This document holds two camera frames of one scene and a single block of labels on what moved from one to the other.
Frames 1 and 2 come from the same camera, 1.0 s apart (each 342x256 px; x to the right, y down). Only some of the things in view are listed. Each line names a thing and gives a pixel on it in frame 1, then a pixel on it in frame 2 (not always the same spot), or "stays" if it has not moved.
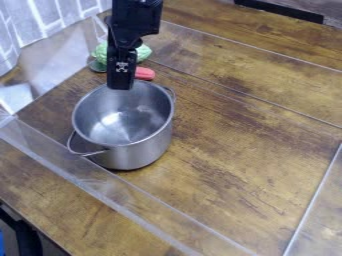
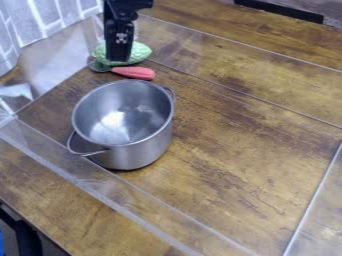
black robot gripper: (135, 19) -> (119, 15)
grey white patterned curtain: (30, 20) stays
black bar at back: (286, 12) stays
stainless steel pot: (127, 123) stays
